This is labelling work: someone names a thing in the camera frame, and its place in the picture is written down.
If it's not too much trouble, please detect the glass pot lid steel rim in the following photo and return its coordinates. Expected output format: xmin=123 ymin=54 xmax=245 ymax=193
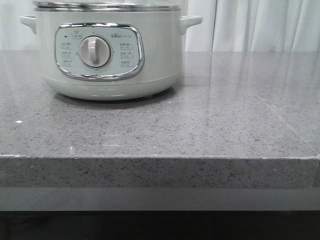
xmin=32 ymin=0 xmax=181 ymax=12

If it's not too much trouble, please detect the pale green electric cooking pot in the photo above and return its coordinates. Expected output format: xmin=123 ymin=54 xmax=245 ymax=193
xmin=20 ymin=9 xmax=202 ymax=101

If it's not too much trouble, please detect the white curtain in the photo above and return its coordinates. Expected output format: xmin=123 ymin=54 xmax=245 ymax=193
xmin=0 ymin=0 xmax=320 ymax=52

